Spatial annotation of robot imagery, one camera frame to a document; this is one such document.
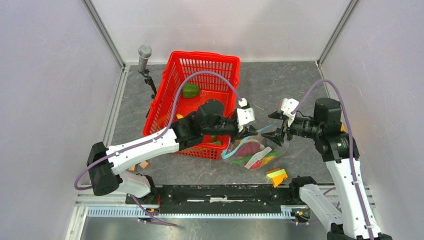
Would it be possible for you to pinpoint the green bell pepper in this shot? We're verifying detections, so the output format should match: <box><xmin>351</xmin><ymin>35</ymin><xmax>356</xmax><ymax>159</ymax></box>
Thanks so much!
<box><xmin>182</xmin><ymin>82</ymin><xmax>201</xmax><ymax>99</ymax></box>

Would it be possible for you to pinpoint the long green chili pepper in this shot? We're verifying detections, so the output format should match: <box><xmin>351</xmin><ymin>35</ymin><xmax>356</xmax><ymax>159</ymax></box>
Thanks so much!
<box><xmin>229</xmin><ymin>155</ymin><xmax>262</xmax><ymax>165</ymax></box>

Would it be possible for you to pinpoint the red plastic basket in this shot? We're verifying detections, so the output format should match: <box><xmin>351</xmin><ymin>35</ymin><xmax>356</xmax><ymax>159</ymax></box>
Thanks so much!
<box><xmin>142</xmin><ymin>50</ymin><xmax>241</xmax><ymax>161</ymax></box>

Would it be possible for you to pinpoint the clear zip top bag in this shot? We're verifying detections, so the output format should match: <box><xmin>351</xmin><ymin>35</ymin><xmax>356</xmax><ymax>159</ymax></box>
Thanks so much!
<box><xmin>221</xmin><ymin>124</ymin><xmax>290</xmax><ymax>170</ymax></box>

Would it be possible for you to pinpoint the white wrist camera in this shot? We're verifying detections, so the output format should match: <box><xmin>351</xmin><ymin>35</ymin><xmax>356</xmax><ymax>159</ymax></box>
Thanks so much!
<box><xmin>235</xmin><ymin>98</ymin><xmax>256</xmax><ymax>133</ymax></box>
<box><xmin>279</xmin><ymin>98</ymin><xmax>299</xmax><ymax>127</ymax></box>

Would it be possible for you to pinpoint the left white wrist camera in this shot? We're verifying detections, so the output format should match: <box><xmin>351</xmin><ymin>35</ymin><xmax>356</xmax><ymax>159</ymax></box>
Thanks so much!
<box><xmin>235</xmin><ymin>98</ymin><xmax>256</xmax><ymax>133</ymax></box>

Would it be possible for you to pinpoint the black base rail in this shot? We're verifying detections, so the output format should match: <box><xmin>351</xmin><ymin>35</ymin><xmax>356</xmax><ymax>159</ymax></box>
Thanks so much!
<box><xmin>138</xmin><ymin>184</ymin><xmax>305</xmax><ymax>214</ymax></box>

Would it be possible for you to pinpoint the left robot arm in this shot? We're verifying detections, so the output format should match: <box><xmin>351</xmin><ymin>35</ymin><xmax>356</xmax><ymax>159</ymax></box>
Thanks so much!
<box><xmin>87</xmin><ymin>99</ymin><xmax>257</xmax><ymax>204</ymax></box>

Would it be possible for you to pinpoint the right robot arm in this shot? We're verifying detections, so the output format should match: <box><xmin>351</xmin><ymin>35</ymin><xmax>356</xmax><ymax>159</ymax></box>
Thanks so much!
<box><xmin>262</xmin><ymin>97</ymin><xmax>392</xmax><ymax>240</ymax></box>

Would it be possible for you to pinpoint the yellow orange toy sandwich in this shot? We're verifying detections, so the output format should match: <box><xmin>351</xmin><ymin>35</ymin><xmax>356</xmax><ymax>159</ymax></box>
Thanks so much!
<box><xmin>265</xmin><ymin>168</ymin><xmax>289</xmax><ymax>188</ymax></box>

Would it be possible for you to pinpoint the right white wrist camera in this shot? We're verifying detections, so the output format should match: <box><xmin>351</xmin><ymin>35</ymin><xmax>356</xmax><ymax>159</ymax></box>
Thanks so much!
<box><xmin>279</xmin><ymin>98</ymin><xmax>299</xmax><ymax>127</ymax></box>

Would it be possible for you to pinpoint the purple vegetable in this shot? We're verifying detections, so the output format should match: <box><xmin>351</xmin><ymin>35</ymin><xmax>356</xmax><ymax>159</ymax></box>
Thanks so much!
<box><xmin>234</xmin><ymin>141</ymin><xmax>263</xmax><ymax>157</ymax></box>

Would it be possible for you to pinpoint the wooden toy cube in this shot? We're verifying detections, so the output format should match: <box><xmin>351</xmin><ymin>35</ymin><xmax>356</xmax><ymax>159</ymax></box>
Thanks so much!
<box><xmin>128</xmin><ymin>161</ymin><xmax>150</xmax><ymax>172</ymax></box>

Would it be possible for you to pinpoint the white mushroom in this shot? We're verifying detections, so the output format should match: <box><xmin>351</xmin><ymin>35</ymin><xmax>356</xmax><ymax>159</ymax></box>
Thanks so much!
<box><xmin>244</xmin><ymin>147</ymin><xmax>272</xmax><ymax>169</ymax></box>

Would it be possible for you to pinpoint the red apple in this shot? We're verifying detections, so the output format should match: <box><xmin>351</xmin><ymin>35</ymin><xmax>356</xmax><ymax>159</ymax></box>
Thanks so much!
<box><xmin>250</xmin><ymin>160</ymin><xmax>265</xmax><ymax>170</ymax></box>

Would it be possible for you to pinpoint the grey microphone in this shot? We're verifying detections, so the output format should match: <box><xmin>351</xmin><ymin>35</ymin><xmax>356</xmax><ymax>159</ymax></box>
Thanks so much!
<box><xmin>137</xmin><ymin>44</ymin><xmax>152</xmax><ymax>73</ymax></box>

